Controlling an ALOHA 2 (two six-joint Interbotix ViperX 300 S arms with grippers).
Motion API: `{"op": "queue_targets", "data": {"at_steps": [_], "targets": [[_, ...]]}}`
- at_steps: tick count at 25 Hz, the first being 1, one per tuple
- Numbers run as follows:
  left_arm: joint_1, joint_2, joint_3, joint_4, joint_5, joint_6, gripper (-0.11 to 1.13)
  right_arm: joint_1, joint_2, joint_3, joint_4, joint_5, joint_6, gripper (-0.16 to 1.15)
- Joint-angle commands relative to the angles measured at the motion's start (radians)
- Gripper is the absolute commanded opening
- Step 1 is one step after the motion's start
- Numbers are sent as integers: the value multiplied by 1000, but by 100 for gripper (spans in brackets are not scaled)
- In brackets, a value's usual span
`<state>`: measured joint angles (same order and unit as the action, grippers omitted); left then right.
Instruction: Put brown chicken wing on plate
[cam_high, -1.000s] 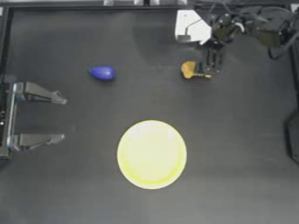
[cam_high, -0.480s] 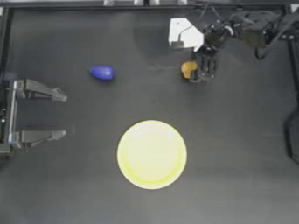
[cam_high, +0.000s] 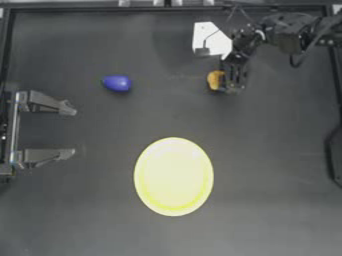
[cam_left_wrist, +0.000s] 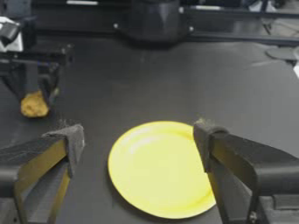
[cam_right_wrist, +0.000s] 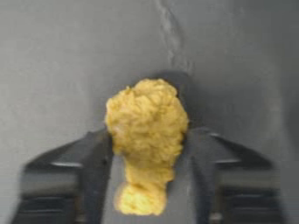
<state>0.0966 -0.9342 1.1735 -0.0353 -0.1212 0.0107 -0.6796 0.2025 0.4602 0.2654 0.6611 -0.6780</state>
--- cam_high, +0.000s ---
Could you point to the brown toy chicken wing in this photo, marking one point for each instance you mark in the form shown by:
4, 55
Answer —
215, 80

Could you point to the blue toy eggplant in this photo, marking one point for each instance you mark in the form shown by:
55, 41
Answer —
116, 83

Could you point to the yellow plate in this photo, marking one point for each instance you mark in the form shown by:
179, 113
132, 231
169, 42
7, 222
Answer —
174, 176

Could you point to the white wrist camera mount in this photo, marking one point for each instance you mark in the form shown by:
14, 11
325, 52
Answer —
209, 38

